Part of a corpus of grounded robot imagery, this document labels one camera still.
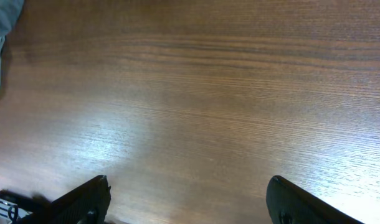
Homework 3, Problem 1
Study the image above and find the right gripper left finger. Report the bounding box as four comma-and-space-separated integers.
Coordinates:
17, 175, 111, 224

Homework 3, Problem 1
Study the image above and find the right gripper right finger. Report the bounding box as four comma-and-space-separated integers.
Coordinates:
265, 175, 361, 224

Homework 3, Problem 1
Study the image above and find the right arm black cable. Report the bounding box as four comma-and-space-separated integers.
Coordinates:
0, 189, 52, 223

